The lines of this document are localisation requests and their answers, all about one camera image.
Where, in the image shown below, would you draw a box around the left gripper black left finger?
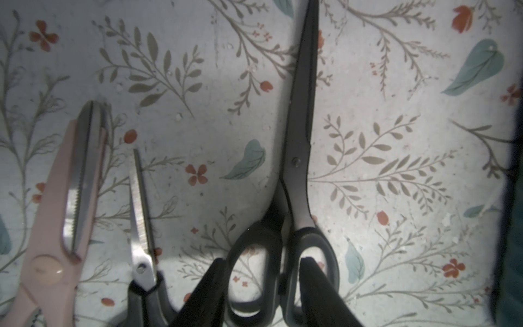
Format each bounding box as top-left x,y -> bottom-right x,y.
170,258 -> 226,326

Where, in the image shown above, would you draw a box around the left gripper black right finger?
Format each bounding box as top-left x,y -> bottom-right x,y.
299,257 -> 363,327

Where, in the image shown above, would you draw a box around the large black scissors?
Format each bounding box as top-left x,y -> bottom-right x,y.
226,1 -> 340,326

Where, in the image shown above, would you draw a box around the pink scissors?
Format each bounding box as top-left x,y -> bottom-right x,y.
1,101 -> 106,326

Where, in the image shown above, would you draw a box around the teal plastic storage box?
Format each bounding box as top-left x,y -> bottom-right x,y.
491,100 -> 522,326

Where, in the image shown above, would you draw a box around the small dark handled scissors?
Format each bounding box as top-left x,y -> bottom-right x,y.
119,149 -> 177,326

